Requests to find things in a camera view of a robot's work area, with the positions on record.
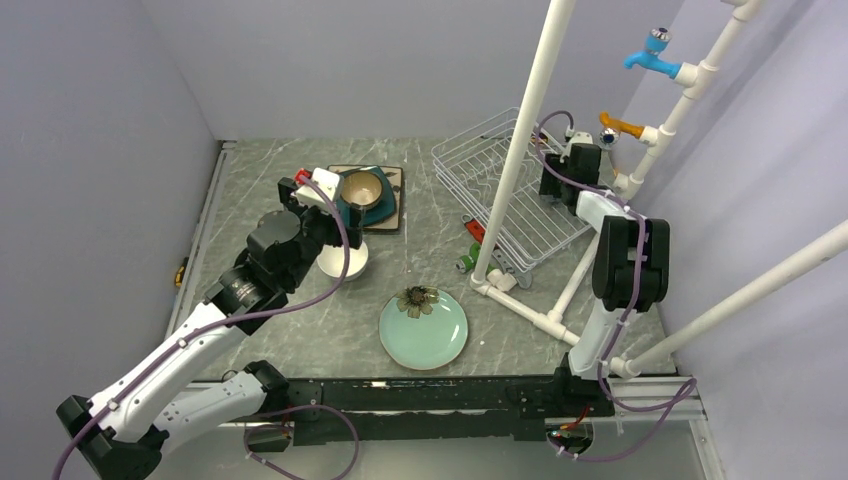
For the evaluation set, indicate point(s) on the yellow black tool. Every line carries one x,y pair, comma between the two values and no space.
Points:
538,139

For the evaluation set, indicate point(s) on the green faucet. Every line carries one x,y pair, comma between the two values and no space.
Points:
467,262

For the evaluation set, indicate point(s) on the red handled wrench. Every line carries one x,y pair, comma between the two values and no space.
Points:
474,228

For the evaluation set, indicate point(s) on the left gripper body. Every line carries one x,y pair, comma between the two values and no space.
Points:
319,227

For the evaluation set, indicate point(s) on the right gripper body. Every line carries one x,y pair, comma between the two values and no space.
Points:
552,184

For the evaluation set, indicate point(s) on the mint green flower plate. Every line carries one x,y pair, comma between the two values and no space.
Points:
423,328

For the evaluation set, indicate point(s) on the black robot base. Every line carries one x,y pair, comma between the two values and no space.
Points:
523,408

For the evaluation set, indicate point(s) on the white pvc pipe frame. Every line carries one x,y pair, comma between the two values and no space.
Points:
695,81

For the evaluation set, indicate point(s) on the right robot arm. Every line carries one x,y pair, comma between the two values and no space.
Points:
631,266

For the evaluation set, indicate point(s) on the cream square plate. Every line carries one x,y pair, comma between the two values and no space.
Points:
392,224

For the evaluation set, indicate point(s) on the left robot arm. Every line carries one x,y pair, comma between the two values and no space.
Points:
125,430

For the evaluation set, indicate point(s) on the blue faucet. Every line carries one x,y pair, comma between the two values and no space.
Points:
648,57

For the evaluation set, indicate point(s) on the white ceramic bowl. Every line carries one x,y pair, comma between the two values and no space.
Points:
331,261

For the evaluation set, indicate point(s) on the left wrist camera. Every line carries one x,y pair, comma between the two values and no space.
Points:
319,188

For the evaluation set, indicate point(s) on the orange faucet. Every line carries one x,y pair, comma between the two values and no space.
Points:
613,129

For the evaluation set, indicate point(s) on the white wire dish rack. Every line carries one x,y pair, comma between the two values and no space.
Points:
470,164

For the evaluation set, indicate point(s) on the beige patterned bowl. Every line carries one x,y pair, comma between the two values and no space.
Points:
362,188

